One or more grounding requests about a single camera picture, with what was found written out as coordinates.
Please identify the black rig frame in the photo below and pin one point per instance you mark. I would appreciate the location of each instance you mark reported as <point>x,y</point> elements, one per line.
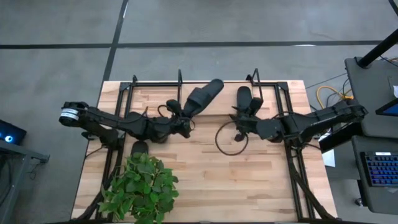
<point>155,84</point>

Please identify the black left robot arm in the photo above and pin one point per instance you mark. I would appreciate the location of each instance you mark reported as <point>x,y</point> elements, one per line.
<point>102,119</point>

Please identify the grey metal cart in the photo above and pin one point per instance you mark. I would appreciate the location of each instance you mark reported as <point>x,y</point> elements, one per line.
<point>15,174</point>

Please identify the green leafy plant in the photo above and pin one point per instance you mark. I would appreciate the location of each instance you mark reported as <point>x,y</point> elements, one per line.
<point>140,186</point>

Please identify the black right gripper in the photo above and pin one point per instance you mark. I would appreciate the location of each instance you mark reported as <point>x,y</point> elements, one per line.
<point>251,125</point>

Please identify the blue lit screen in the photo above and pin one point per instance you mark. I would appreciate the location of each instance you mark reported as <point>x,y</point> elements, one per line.
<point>390,109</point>

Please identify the black pole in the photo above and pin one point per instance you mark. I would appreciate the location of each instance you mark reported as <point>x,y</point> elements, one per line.
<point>377,48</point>

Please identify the black backlit keyboard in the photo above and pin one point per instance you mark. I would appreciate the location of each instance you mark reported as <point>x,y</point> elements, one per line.
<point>381,169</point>

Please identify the black bin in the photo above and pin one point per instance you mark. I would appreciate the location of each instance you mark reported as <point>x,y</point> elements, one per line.
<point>244,96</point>

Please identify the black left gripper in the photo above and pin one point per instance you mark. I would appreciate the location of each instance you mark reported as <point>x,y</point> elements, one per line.
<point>175,126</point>

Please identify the black computer blue light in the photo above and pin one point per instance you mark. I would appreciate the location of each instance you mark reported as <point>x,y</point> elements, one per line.
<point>11,133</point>

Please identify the dark grey desk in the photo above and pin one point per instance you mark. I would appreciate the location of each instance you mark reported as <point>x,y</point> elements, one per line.
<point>382,199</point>
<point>370,93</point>

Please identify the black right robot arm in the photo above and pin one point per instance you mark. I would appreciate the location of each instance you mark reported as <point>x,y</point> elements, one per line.
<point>311,123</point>

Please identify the white paper sheet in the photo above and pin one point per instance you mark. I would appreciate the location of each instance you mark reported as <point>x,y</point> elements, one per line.
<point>329,158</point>

